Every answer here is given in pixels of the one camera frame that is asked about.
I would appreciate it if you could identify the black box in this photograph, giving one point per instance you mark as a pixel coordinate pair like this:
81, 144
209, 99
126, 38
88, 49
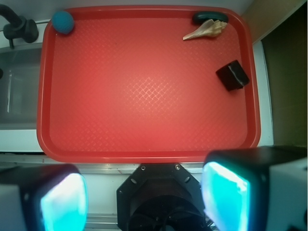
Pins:
233, 76

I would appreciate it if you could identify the blue ball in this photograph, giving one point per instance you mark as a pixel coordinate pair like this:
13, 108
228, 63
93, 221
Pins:
62, 22

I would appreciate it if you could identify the beige conch seashell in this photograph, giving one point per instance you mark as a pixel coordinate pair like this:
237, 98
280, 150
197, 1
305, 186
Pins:
209, 28

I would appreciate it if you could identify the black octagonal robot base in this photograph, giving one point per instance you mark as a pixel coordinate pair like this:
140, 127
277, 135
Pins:
161, 197

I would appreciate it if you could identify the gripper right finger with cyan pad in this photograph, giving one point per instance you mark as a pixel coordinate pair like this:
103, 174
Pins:
257, 189

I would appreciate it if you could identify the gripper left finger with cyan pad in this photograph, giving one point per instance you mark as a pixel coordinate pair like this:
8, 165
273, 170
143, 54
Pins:
43, 198

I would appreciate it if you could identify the black faucet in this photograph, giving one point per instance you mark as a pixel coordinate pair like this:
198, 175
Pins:
18, 27

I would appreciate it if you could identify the red plastic tray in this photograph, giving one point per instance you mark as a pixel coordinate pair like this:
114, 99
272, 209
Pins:
123, 87

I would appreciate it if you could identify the dark green oval stone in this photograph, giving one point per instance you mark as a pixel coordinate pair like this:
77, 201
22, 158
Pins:
201, 17

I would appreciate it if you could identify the steel sink basin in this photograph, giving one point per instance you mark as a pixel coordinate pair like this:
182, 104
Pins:
19, 78

